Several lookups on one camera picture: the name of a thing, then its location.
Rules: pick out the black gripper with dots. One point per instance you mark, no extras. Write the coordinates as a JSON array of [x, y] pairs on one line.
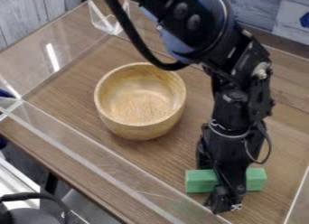
[[228, 151]]

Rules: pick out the green rectangular block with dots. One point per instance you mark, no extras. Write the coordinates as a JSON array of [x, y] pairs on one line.
[[200, 181]]

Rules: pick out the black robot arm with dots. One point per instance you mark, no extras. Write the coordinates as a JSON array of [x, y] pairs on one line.
[[202, 35]]

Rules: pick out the brown wooden bowl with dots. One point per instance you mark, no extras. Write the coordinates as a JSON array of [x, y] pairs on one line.
[[139, 100]]

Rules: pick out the black table leg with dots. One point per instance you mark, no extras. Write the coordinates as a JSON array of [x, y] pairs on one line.
[[50, 183]]

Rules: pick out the clear acrylic corner bracket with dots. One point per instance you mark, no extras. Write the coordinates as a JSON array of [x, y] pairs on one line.
[[104, 23]]

